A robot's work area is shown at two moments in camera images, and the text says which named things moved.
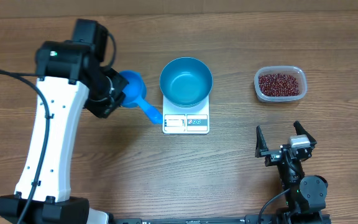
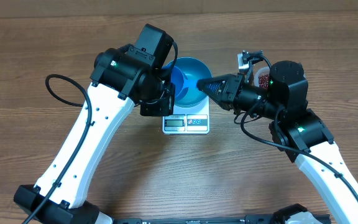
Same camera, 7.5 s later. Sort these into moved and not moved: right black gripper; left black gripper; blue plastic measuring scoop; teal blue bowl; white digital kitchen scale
Moved: blue plastic measuring scoop; right black gripper; left black gripper
Not moved: teal blue bowl; white digital kitchen scale
